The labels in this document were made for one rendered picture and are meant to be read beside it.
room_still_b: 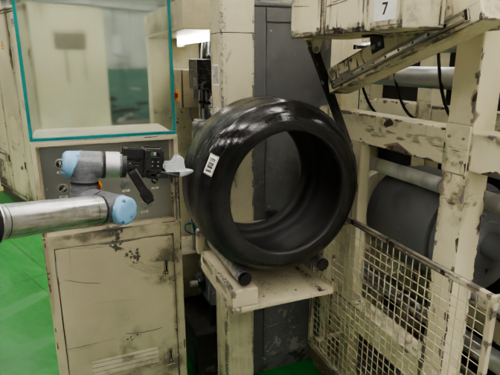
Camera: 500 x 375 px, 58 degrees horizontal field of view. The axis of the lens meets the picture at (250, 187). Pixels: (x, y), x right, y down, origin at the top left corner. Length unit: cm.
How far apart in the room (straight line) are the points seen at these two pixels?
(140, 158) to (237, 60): 56
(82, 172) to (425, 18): 97
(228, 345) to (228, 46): 120
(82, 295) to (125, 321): 23
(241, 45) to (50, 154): 83
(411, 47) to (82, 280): 150
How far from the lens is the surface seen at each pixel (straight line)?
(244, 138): 130
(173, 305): 214
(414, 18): 127
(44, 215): 110
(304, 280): 167
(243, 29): 169
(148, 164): 132
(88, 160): 130
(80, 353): 218
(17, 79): 513
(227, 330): 198
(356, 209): 198
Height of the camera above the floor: 156
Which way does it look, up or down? 15 degrees down
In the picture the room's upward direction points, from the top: straight up
